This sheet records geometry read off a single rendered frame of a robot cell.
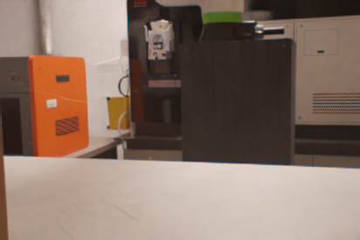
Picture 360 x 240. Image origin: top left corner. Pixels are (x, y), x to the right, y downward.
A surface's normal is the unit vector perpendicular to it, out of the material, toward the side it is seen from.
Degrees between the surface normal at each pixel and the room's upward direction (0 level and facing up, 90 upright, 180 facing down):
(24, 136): 90
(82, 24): 90
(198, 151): 90
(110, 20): 90
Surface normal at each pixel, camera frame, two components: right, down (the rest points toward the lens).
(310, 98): -0.26, 0.12
